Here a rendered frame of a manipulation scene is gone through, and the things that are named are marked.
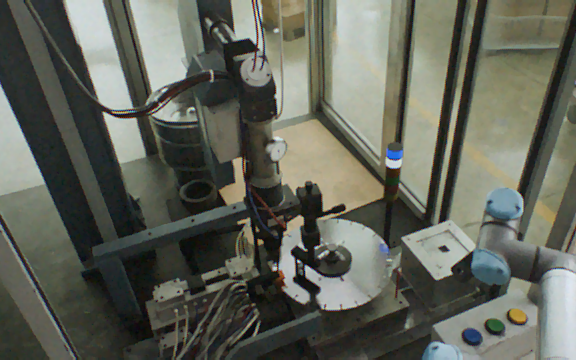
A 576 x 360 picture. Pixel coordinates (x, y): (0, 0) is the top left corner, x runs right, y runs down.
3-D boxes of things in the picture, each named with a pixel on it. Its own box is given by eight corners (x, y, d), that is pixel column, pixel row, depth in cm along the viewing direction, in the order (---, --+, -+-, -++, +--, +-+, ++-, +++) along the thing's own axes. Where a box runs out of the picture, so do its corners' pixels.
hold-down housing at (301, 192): (318, 235, 135) (317, 174, 122) (324, 248, 132) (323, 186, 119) (298, 239, 134) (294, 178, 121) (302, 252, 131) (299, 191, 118)
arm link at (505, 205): (480, 212, 108) (488, 180, 112) (477, 240, 116) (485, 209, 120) (521, 221, 104) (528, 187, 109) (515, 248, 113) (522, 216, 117)
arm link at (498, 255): (531, 279, 99) (539, 231, 105) (470, 262, 103) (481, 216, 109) (523, 296, 106) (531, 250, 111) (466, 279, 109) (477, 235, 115)
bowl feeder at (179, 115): (230, 147, 223) (219, 70, 200) (255, 189, 201) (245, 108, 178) (158, 166, 214) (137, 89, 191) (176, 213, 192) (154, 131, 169)
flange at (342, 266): (322, 240, 150) (322, 234, 149) (358, 253, 146) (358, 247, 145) (305, 267, 143) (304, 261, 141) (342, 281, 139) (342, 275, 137)
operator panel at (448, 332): (508, 321, 151) (519, 288, 141) (535, 352, 143) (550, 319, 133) (425, 358, 143) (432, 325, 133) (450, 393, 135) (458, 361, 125)
